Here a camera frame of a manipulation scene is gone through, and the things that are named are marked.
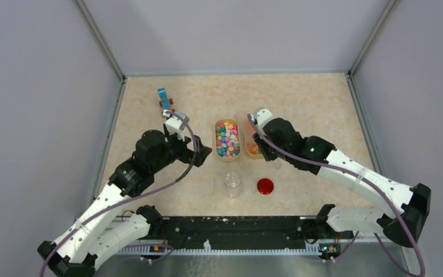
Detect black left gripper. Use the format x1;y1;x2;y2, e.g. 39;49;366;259
151;128;212;173

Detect red jar lid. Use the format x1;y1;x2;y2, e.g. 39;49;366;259
257;178;274;195

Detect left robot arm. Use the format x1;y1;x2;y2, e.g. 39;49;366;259
37;130;212;276

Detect beige tray opaque candies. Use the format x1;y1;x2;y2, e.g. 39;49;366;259
214;119;242;162

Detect clear plastic jar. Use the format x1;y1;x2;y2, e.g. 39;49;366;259
223;172;242;199

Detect blue toy car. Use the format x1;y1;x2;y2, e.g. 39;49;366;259
157;88;174;110

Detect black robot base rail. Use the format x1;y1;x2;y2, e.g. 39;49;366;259
145;216;354;250

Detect clear plastic scoop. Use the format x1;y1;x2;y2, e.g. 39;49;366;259
235;111;264;136

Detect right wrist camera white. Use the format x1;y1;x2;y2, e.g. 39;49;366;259
251;107;274;129

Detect beige tray translucent candies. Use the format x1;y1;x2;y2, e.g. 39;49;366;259
242;121;263;159

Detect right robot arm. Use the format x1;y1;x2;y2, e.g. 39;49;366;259
247;115;431;248

